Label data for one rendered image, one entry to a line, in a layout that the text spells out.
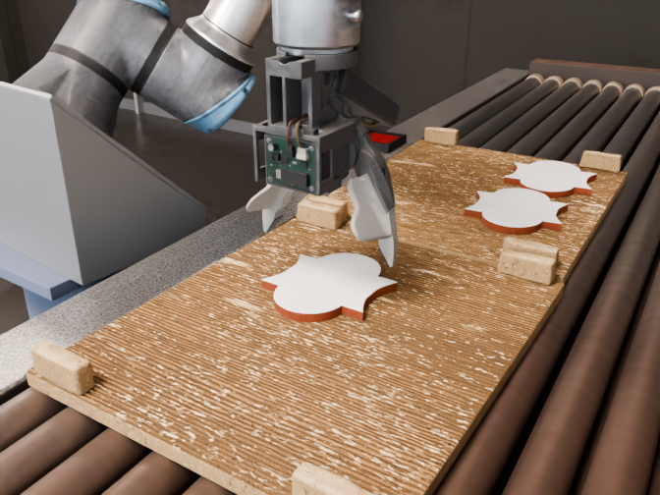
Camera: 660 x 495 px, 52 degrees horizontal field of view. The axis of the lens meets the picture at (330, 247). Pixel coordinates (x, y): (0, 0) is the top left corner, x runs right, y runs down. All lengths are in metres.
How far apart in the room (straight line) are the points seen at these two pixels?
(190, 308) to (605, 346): 0.41
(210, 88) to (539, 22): 2.73
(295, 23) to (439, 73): 3.28
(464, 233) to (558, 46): 2.77
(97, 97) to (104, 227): 0.19
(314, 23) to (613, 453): 0.41
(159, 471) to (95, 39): 0.64
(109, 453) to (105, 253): 0.40
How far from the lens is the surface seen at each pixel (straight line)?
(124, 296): 0.78
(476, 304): 0.70
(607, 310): 0.76
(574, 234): 0.89
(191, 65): 1.02
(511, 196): 0.96
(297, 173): 0.59
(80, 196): 0.87
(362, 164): 0.62
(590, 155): 1.14
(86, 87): 0.99
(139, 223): 0.93
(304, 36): 0.57
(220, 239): 0.89
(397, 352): 0.62
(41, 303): 1.08
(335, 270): 0.73
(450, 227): 0.87
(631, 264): 0.88
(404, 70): 3.94
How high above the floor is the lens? 1.28
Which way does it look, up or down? 25 degrees down
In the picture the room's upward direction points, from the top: straight up
